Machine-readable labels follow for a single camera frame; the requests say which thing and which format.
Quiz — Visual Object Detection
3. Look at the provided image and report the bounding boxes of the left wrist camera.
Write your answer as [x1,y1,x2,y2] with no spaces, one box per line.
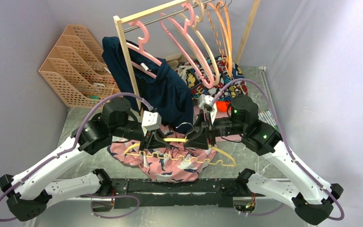
[141,111,162,132]

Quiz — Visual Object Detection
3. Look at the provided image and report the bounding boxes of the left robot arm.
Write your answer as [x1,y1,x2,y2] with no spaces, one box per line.
[0,93,146,221]

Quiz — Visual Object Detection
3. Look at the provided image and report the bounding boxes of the tan wavy hanger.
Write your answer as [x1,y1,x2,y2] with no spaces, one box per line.
[206,9,229,64]

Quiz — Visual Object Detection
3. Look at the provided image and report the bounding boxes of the pink hanger with navy shorts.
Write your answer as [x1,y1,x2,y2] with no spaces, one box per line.
[125,20,162,79]

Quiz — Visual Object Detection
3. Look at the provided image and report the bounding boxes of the wooden clothes rack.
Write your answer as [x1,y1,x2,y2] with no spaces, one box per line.
[112,0,261,118]

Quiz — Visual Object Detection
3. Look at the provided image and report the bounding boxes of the colourful cartoon print cloth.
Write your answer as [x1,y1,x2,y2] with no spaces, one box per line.
[176,55,251,104]

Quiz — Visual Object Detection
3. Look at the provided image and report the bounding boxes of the beige plastic file organizer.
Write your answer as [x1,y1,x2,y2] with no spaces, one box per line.
[39,25,120,109]

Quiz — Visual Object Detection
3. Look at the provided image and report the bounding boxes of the orange cloth item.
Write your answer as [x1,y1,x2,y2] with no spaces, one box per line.
[216,101,231,113]

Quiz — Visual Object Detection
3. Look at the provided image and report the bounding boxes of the navy blue shorts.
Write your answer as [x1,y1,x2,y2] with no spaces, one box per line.
[102,36,194,134]

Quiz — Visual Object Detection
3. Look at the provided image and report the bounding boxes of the pink clipboard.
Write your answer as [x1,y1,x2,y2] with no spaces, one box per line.
[193,105,205,119]

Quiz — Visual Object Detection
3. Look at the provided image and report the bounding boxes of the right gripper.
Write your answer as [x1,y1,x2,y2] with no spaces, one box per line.
[183,109,246,149]

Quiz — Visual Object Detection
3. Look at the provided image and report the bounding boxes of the orange hanger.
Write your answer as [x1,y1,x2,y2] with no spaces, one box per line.
[205,1,233,76]

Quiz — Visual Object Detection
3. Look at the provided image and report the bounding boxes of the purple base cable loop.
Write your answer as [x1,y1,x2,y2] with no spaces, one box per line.
[86,194,140,219]

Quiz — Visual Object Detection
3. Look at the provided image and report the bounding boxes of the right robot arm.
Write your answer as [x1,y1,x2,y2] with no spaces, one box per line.
[184,95,343,226]

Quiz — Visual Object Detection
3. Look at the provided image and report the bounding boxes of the set of coloured markers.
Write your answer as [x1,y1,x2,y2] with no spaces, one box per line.
[259,110,279,131]

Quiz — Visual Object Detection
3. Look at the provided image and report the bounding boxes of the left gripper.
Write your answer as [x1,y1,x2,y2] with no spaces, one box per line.
[112,119,171,151]

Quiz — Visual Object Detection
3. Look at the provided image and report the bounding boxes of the pink patterned shorts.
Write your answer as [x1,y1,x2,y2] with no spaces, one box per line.
[107,138,216,183]

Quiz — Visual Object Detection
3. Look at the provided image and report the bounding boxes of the yellow hanger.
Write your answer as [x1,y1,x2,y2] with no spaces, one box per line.
[123,143,237,167]

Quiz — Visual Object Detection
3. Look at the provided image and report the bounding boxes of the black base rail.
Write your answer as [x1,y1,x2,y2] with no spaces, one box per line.
[112,178,252,208]

